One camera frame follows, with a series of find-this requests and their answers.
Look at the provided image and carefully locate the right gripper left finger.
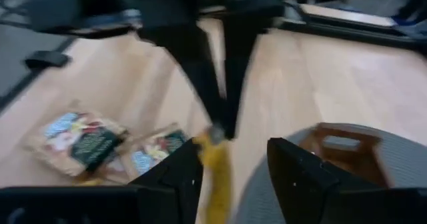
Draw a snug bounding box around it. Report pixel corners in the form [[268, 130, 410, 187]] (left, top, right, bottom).
[[129, 138, 204, 224]]

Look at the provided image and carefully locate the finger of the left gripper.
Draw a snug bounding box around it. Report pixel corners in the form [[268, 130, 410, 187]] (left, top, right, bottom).
[[138, 23, 231, 135], [222, 15, 268, 141]]

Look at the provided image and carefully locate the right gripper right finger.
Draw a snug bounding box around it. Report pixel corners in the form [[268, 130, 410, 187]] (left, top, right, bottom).
[[266, 137, 344, 224]]

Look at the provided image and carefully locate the green snack packet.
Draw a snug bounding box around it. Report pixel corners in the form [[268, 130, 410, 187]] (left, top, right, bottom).
[[118, 123, 189, 184]]

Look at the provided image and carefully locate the wooden tea organizer tray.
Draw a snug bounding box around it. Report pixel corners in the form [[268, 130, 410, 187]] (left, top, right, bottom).
[[298, 122, 392, 189]]

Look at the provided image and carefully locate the round grey mat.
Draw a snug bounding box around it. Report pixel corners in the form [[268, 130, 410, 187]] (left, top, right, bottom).
[[233, 123, 427, 224]]

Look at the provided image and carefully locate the black table clamp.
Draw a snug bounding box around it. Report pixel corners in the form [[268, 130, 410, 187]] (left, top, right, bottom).
[[24, 49, 71, 70]]

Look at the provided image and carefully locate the blue storage bin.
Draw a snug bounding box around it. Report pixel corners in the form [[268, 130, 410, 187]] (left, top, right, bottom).
[[392, 13, 421, 27]]

